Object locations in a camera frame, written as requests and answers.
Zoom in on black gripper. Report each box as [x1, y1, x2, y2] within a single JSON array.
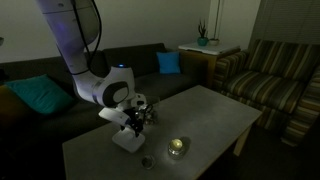
[[124, 103, 154, 138]]

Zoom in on white square bowl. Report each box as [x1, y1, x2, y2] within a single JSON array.
[[111, 126, 147, 154]]

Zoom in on clear storage jar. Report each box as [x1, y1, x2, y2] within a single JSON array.
[[141, 96, 161, 126]]

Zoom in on lit candle glass jar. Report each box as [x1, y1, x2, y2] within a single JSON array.
[[167, 137, 187, 160]]

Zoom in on wooden side table white top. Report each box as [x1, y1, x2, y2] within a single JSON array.
[[177, 41, 242, 90]]

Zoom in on small round grey disc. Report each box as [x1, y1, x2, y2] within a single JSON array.
[[140, 154, 157, 170]]

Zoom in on dark fabric sofa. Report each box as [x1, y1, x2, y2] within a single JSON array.
[[0, 42, 209, 168]]

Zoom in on blue cushion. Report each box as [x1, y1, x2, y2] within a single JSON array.
[[156, 50, 182, 75]]

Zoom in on teal cushion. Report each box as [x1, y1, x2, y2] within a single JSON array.
[[4, 73, 75, 116]]

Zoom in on teal plant pot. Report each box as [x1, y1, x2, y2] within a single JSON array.
[[197, 18, 210, 47]]

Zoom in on small white plant pot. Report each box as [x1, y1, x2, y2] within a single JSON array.
[[208, 0, 224, 47]]

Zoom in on orange cushion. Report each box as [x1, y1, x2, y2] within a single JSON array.
[[0, 84, 36, 133]]

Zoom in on striped armchair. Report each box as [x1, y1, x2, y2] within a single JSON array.
[[211, 38, 320, 148]]

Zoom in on window blinds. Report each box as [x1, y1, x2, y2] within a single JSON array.
[[248, 0, 320, 51]]

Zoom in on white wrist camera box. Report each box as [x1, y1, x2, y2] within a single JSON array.
[[98, 106, 132, 128]]

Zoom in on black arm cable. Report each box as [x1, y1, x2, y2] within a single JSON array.
[[68, 0, 103, 76]]

